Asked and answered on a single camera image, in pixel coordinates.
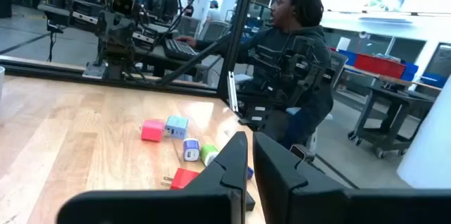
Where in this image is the red storage bin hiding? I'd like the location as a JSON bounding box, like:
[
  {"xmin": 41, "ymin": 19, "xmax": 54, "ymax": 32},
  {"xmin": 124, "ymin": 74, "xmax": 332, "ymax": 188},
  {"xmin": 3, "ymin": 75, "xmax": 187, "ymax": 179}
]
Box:
[{"xmin": 353, "ymin": 53, "xmax": 407, "ymax": 80}]

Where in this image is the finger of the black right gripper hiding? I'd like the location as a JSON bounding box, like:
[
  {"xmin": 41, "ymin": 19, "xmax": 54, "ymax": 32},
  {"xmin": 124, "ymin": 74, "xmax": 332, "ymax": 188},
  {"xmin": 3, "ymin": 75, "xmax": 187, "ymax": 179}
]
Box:
[
  {"xmin": 132, "ymin": 26, "xmax": 159, "ymax": 51},
  {"xmin": 68, "ymin": 0, "xmax": 99, "ymax": 30}
]

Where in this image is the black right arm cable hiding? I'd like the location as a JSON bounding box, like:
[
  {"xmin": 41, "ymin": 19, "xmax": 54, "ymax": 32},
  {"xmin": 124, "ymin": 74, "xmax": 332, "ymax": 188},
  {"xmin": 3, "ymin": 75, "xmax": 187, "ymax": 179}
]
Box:
[{"xmin": 136, "ymin": 0, "xmax": 188, "ymax": 42}]

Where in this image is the black keyboard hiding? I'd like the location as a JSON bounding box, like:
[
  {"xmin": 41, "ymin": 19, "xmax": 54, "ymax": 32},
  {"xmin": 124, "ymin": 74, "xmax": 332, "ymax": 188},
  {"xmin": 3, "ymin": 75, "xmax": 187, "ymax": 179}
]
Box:
[{"xmin": 162, "ymin": 37, "xmax": 199, "ymax": 61}]

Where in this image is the person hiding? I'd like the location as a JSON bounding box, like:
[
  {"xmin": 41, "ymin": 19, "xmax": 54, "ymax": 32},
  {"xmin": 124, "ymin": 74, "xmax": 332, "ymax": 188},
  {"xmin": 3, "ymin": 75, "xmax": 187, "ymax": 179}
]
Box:
[
  {"xmin": 206, "ymin": 0, "xmax": 223, "ymax": 23},
  {"xmin": 163, "ymin": 0, "xmax": 183, "ymax": 24},
  {"xmin": 175, "ymin": 0, "xmax": 335, "ymax": 151},
  {"xmin": 183, "ymin": 0, "xmax": 195, "ymax": 18}
]

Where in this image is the red wall charger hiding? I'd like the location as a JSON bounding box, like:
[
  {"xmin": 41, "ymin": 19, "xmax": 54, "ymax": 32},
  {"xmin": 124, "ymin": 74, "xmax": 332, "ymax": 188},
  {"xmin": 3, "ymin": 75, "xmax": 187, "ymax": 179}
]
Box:
[{"xmin": 161, "ymin": 167, "xmax": 201, "ymax": 191}]

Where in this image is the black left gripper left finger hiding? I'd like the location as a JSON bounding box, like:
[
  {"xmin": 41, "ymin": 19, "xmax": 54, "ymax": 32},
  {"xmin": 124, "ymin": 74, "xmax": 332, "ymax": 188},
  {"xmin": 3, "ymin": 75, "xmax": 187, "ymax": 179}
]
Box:
[{"xmin": 56, "ymin": 131, "xmax": 249, "ymax": 224}]

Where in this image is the grey mesh office chair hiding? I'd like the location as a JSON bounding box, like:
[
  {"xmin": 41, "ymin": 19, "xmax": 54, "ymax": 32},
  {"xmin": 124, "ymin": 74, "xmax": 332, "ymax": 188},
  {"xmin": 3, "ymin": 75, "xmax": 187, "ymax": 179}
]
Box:
[
  {"xmin": 175, "ymin": 15, "xmax": 202, "ymax": 39},
  {"xmin": 197, "ymin": 19, "xmax": 230, "ymax": 42}
]

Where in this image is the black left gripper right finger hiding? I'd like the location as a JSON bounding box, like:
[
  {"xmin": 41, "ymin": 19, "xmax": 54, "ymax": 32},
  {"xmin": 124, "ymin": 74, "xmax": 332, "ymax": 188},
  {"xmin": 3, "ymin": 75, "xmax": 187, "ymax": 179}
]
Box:
[{"xmin": 252, "ymin": 131, "xmax": 451, "ymax": 224}]

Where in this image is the silver metal bracket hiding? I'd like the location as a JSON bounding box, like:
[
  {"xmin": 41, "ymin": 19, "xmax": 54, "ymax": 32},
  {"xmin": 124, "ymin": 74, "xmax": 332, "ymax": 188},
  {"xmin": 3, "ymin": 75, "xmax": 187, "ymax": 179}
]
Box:
[{"xmin": 226, "ymin": 70, "xmax": 240, "ymax": 113}]

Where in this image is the blue storage bin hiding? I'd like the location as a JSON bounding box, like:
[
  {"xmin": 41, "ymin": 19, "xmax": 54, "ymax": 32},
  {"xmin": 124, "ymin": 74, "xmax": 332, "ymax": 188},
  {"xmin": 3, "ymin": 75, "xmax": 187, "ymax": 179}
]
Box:
[
  {"xmin": 337, "ymin": 49, "xmax": 359, "ymax": 67},
  {"xmin": 400, "ymin": 61, "xmax": 420, "ymax": 82},
  {"xmin": 420, "ymin": 71, "xmax": 449, "ymax": 89}
]

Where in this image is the black wheeled cart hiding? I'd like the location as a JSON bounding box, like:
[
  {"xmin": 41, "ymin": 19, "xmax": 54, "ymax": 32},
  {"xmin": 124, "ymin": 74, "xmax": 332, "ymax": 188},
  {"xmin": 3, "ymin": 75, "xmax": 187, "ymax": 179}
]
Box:
[{"xmin": 347, "ymin": 82, "xmax": 438, "ymax": 160}]

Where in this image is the pink wall charger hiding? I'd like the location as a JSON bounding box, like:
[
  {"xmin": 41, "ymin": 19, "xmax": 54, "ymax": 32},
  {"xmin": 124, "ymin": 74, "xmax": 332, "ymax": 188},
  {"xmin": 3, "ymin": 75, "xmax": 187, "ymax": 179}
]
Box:
[{"xmin": 141, "ymin": 118, "xmax": 166, "ymax": 143}]

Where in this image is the light blue wall charger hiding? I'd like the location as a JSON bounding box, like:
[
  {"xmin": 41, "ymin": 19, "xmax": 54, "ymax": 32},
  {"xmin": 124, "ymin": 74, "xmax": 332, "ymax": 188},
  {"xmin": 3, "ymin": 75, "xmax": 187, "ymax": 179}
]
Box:
[{"xmin": 164, "ymin": 115, "xmax": 190, "ymax": 140}]

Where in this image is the black case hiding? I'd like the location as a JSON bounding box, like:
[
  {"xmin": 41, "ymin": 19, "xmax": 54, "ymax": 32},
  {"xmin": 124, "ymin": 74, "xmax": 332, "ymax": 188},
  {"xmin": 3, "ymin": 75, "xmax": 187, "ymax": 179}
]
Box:
[{"xmin": 245, "ymin": 189, "xmax": 257, "ymax": 212}]

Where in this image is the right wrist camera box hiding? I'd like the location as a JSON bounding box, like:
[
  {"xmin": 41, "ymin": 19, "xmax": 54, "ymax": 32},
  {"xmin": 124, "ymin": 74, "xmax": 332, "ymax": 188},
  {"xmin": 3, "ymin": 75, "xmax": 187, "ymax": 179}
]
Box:
[{"xmin": 110, "ymin": 0, "xmax": 139, "ymax": 18}]

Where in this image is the purple and white wall charger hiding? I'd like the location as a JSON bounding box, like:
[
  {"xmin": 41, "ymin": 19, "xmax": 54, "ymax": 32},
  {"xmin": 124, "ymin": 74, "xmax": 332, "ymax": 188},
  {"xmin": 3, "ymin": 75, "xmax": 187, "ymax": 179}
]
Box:
[{"xmin": 182, "ymin": 137, "xmax": 202, "ymax": 163}]

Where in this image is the dark grey desk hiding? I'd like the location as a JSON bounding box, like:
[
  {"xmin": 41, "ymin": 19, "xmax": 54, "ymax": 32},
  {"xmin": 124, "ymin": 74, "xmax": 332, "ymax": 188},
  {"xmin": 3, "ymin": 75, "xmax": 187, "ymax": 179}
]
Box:
[{"xmin": 133, "ymin": 42, "xmax": 223, "ymax": 79}]

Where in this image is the green wall charger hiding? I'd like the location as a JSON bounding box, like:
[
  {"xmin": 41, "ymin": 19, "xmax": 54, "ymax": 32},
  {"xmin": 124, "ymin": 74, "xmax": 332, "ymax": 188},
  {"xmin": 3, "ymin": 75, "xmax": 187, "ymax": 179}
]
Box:
[{"xmin": 199, "ymin": 143, "xmax": 220, "ymax": 168}]

